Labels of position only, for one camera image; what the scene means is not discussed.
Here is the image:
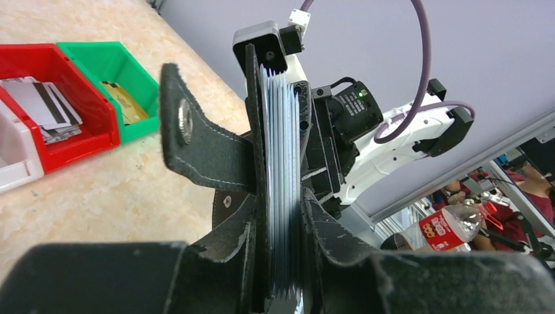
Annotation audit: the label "white plastic bin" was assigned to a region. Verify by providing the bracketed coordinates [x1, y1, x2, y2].
[1, 101, 45, 193]

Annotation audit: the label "plastic bottle red label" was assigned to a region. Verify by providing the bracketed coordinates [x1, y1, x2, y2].
[417, 204, 484, 252]

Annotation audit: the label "green plastic bin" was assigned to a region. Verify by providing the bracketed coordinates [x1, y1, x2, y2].
[56, 41, 160, 144]

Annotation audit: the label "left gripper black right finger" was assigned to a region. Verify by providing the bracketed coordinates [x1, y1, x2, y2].
[302, 188, 554, 313]

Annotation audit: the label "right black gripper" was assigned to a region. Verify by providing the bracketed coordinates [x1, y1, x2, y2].
[293, 80, 354, 217]

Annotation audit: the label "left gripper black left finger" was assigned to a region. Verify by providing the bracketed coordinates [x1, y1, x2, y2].
[1, 195, 257, 313]

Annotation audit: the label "person in red shirt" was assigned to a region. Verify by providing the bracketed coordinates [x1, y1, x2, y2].
[442, 162, 555, 253]

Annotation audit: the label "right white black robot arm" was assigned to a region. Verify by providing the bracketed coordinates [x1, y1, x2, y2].
[294, 77, 475, 218]

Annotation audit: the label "cards in red bin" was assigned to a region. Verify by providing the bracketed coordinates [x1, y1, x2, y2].
[1, 76, 82, 145]

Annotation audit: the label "card in green bin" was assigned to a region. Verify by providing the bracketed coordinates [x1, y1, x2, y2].
[101, 80, 149, 125]

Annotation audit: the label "red plastic bin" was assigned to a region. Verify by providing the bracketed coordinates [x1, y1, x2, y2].
[1, 44, 120, 174]

